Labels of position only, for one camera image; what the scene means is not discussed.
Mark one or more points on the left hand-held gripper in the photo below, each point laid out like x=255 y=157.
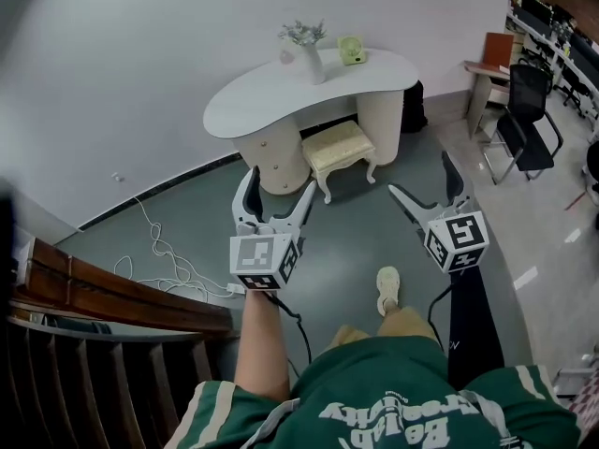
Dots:
x=255 y=255

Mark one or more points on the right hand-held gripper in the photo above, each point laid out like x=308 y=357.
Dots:
x=461 y=241

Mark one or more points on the cream upholstered stool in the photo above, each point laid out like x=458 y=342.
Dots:
x=337 y=145

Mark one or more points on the white kidney-shaped desk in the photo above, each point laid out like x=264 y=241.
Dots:
x=281 y=94

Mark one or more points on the person's left forearm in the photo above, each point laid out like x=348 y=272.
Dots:
x=259 y=344

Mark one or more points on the person's right forearm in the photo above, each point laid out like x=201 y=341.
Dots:
x=472 y=325

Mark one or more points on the white power strip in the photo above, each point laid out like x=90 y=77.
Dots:
x=235 y=289

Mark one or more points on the person's right cream shoe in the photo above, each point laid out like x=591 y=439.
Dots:
x=388 y=285

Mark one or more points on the person's right leg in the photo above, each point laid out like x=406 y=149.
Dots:
x=388 y=308

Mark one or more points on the khaki shorts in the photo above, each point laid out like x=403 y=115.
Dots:
x=404 y=323

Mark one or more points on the white vase with flowers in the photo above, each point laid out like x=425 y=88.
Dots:
x=314 y=66

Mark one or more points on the small desk with brown panel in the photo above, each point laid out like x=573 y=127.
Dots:
x=497 y=49

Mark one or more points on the green desk fan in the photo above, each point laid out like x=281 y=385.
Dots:
x=351 y=50

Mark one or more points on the white office desk row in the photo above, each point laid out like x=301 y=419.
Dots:
x=547 y=40

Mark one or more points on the black swivel office chair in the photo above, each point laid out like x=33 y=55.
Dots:
x=580 y=70

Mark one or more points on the dark wooden furniture piece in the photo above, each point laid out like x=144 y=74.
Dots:
x=93 y=297

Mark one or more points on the black computer monitor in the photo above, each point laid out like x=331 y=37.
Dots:
x=536 y=11

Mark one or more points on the red chequered mat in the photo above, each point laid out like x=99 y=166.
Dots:
x=585 y=402

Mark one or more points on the black chrome-frame office chair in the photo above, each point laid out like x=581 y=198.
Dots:
x=529 y=96

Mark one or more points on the small white wall fitting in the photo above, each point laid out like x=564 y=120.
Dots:
x=116 y=176

